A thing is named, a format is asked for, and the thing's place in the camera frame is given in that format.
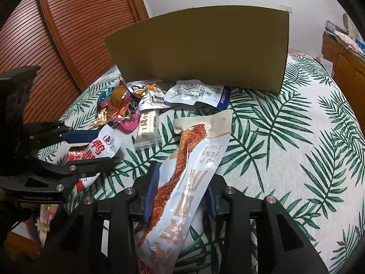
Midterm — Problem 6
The white red duck snack bag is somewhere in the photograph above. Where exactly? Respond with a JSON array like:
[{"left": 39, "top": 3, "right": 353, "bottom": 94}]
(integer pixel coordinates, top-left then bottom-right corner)
[{"left": 68, "top": 124, "right": 122, "bottom": 191}]

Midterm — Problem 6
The copper foil candy wrapper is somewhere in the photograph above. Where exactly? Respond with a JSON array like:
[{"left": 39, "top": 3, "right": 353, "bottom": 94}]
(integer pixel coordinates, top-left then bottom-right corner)
[{"left": 93, "top": 108, "right": 117, "bottom": 129}]

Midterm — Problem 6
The white chicken feet snack bag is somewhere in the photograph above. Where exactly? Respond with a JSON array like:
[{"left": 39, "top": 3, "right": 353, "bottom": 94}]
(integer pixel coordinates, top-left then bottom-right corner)
[{"left": 136, "top": 110, "right": 233, "bottom": 273}]

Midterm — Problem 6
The pink braised egg packet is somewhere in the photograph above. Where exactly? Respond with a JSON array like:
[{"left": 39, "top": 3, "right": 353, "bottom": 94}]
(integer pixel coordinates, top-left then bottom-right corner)
[{"left": 107, "top": 80, "right": 141, "bottom": 132}]

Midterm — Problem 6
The clear cracker pack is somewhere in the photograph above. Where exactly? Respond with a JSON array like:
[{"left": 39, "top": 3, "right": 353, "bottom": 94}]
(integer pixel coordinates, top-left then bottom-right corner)
[{"left": 134, "top": 110, "right": 162, "bottom": 150}]

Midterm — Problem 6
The silver orange snack pouch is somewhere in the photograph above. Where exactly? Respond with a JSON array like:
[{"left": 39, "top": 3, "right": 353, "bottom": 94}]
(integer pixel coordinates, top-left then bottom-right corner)
[{"left": 126, "top": 79, "right": 168, "bottom": 98}]

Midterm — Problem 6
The silver blue-edged snack pouch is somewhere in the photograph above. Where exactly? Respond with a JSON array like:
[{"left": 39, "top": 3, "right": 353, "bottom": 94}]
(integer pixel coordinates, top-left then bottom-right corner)
[{"left": 164, "top": 80, "right": 231, "bottom": 110}]

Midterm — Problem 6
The floral quilt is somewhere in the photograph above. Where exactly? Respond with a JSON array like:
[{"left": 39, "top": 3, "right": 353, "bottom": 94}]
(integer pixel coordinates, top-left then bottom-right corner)
[{"left": 3, "top": 202, "right": 60, "bottom": 250}]

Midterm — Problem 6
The blue foil candy wrapper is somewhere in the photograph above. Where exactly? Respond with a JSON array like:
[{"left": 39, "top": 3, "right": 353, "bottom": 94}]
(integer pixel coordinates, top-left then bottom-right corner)
[{"left": 96, "top": 87, "right": 115, "bottom": 110}]

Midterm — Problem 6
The silver white snack pouch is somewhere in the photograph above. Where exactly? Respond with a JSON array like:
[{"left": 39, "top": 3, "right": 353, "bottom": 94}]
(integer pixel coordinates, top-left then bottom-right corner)
[{"left": 138, "top": 90, "right": 171, "bottom": 111}]

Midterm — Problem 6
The wooden louvered wardrobe door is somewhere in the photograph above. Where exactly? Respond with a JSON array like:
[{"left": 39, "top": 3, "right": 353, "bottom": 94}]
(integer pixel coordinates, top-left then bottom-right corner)
[{"left": 1, "top": 0, "right": 149, "bottom": 122}]

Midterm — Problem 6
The brown cardboard box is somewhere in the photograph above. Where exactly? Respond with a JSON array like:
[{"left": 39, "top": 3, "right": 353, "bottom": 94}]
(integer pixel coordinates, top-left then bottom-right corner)
[{"left": 105, "top": 5, "right": 289, "bottom": 94}]

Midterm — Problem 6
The wooden sideboard cabinet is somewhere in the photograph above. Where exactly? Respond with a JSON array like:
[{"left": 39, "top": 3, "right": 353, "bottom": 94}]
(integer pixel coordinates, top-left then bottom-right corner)
[{"left": 322, "top": 33, "right": 365, "bottom": 134}]

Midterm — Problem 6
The folded floral cloth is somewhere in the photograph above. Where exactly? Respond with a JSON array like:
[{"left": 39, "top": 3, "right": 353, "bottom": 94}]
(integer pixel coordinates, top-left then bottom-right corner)
[{"left": 325, "top": 20, "right": 364, "bottom": 58}]

